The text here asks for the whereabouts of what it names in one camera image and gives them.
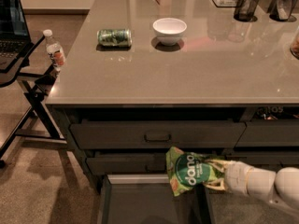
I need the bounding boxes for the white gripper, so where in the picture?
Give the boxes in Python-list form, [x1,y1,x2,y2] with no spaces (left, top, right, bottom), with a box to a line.
[204,159,253,196]

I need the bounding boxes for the green rice chip bag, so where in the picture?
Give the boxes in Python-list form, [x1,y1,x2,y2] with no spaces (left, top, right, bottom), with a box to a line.
[165,147,225,197]

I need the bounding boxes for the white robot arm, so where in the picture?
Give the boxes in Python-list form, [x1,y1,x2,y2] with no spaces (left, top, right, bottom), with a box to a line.
[206,160,299,219]

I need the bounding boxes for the grey top left drawer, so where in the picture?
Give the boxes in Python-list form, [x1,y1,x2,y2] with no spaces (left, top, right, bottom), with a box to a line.
[69,120,246,149]

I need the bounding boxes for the grey middle right drawer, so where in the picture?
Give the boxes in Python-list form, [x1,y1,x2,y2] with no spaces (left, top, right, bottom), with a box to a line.
[224,151,299,172]

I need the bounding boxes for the grey middle left drawer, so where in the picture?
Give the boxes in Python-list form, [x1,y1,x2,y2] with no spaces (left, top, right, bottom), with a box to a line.
[86,153,166,175]

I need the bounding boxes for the grey top right drawer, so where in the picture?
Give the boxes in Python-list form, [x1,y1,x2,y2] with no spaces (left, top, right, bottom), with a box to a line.
[236,119,299,147]

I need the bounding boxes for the snack bags in drawer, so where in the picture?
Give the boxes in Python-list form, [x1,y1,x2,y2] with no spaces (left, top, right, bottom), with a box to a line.
[254,106,299,120]

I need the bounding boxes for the open grey bottom drawer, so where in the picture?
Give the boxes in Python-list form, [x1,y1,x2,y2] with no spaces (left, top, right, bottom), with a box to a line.
[97,175,216,224]

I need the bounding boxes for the white ceramic bowl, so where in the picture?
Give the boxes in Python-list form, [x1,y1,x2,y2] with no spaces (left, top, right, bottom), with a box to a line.
[152,18,187,46]

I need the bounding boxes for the green soda can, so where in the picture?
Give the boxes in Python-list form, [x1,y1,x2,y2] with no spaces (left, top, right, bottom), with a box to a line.
[97,29,132,48]

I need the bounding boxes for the black mesh cup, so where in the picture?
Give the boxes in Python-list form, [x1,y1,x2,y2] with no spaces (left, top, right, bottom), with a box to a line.
[234,0,260,22]

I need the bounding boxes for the dark container with glass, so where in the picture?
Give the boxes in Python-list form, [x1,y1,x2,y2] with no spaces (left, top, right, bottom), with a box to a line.
[269,0,298,22]

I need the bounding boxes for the black folding stand table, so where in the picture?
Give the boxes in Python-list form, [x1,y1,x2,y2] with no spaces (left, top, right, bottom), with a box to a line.
[0,35,64,168]

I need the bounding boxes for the clear plastic water bottle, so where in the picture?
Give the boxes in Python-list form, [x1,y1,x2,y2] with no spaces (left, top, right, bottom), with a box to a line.
[43,29,66,71]

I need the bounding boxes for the black laptop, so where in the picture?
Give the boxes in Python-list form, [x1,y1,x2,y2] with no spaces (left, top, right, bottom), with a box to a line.
[0,0,33,73]

